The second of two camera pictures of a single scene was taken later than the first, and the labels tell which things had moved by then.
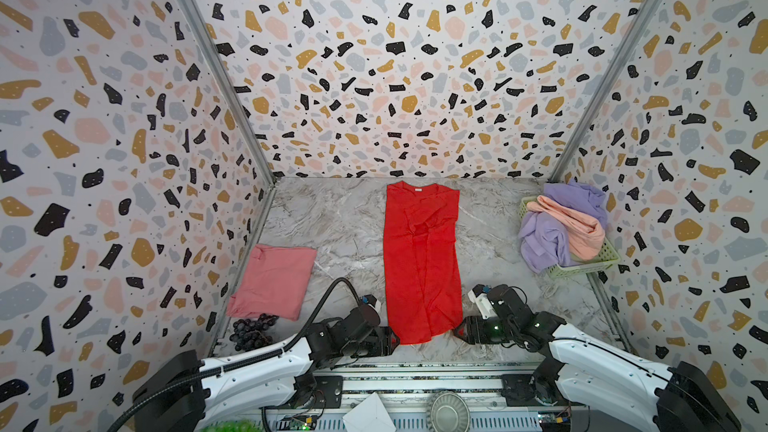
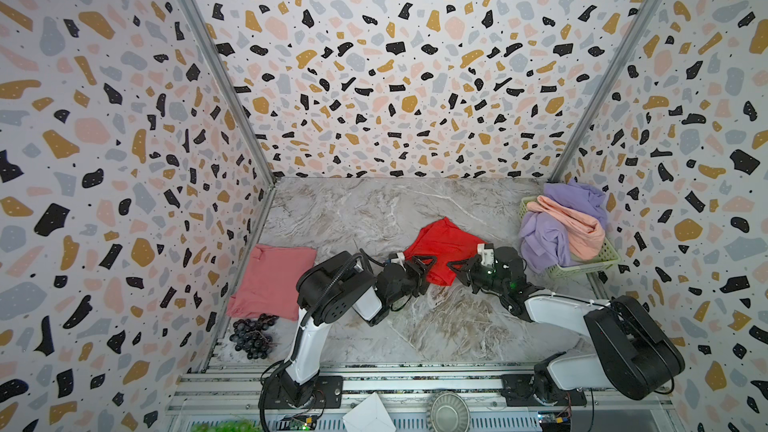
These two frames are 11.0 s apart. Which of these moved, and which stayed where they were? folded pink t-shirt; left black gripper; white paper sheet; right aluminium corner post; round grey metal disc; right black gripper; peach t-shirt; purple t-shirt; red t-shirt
Moved: right black gripper; red t-shirt; left black gripper
Stayed: folded pink t-shirt; peach t-shirt; white paper sheet; round grey metal disc; purple t-shirt; right aluminium corner post
